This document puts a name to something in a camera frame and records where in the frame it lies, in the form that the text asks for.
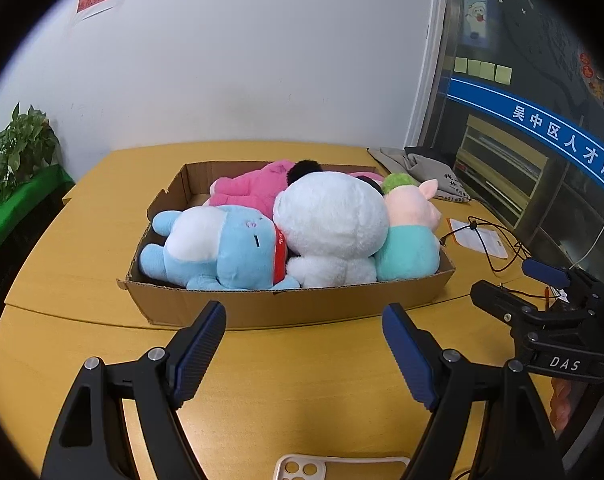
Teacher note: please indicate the pig plush with green hat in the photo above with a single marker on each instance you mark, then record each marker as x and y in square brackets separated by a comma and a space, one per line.
[412, 230]

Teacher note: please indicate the yellow sticky note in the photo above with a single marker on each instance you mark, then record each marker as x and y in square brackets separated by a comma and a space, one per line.
[474, 67]
[461, 65]
[503, 74]
[487, 70]

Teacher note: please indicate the yellow shelf behind glass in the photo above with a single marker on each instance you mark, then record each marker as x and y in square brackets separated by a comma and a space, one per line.
[502, 170]

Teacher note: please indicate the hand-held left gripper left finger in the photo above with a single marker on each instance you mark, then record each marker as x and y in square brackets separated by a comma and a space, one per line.
[199, 355]

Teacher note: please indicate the grey cloth bag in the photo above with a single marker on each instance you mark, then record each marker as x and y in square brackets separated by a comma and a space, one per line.
[432, 180]

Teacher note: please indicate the white paper card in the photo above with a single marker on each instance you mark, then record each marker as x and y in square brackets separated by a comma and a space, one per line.
[482, 240]

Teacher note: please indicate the brown cardboard box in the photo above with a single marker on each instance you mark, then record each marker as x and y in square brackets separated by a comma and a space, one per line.
[292, 305]

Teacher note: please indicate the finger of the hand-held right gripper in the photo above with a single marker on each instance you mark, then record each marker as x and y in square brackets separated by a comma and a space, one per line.
[502, 305]
[544, 271]

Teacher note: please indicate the cartoon window poster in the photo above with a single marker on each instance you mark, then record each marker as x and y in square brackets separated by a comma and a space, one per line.
[478, 12]

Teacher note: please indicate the round festive window sticker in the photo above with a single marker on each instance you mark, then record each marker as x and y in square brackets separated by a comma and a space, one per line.
[599, 91]

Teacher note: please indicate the green potted plant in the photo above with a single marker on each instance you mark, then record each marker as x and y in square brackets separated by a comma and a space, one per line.
[19, 150]

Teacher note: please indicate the beige phone case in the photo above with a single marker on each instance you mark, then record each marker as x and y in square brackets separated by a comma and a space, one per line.
[342, 470]

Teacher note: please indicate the pink plush bear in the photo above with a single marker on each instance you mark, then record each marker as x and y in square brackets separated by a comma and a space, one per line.
[252, 185]

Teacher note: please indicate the blue window banner strip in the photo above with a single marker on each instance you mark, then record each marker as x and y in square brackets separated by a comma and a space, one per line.
[532, 115]

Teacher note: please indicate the person's right hand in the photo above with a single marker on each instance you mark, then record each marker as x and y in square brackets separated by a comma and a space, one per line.
[562, 405]

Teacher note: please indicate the white panda plush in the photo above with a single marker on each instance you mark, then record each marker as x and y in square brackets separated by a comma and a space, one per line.
[332, 220]

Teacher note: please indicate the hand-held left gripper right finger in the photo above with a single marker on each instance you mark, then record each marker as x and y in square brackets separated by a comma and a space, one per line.
[409, 355]

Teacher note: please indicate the light blue plush animal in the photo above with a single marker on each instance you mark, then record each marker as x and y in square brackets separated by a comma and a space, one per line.
[216, 245]

